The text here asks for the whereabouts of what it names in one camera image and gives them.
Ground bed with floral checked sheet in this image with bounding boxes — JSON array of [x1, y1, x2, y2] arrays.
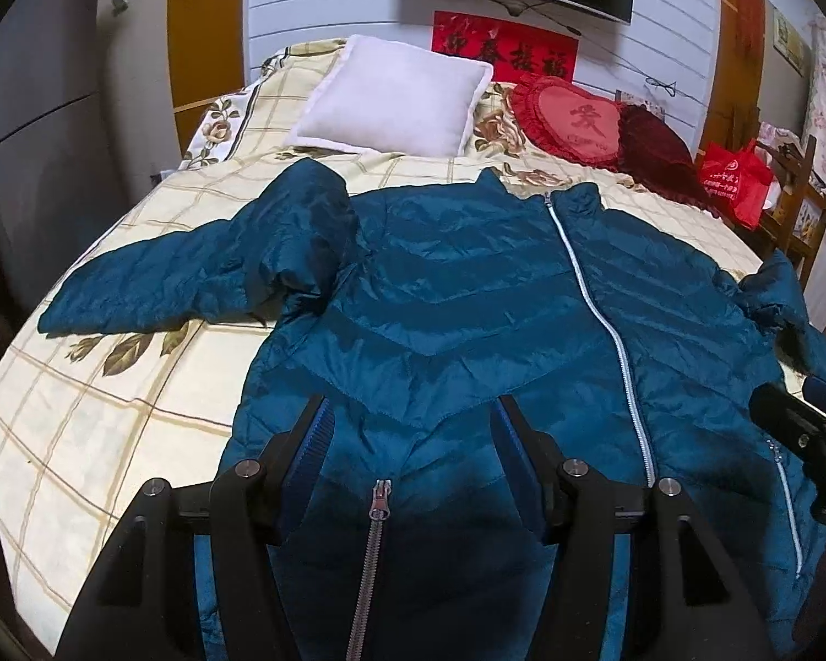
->
[[0, 37, 800, 661]]

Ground black wall cable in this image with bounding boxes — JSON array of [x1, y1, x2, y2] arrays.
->
[[578, 20, 679, 99]]

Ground red heart-shaped pillow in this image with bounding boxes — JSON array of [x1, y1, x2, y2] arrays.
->
[[508, 73, 631, 170]]

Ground framed wall picture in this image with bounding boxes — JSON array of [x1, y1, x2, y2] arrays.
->
[[773, 3, 813, 73]]

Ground dark red velvet pillow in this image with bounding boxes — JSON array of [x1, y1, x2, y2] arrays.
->
[[616, 103, 720, 214]]

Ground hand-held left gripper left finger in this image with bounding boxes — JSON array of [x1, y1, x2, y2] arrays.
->
[[55, 394, 336, 661]]

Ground grey wardrobe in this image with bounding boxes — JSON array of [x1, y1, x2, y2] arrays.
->
[[0, 0, 180, 304]]

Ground white square pillow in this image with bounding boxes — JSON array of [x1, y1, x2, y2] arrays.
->
[[284, 34, 494, 158]]

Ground teal puffer jacket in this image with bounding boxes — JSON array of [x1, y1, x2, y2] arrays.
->
[[39, 157, 826, 661]]

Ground red wall banner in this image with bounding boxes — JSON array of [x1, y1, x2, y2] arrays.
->
[[431, 11, 579, 82]]

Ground wooden chair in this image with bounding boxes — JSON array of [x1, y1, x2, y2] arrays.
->
[[757, 134, 826, 290]]

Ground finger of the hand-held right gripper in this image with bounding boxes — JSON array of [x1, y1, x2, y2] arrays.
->
[[750, 384, 826, 457]]

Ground red shopping bag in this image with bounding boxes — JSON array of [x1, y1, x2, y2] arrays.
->
[[695, 139, 775, 231]]

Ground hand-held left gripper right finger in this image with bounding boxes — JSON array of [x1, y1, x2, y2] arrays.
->
[[492, 395, 775, 661]]

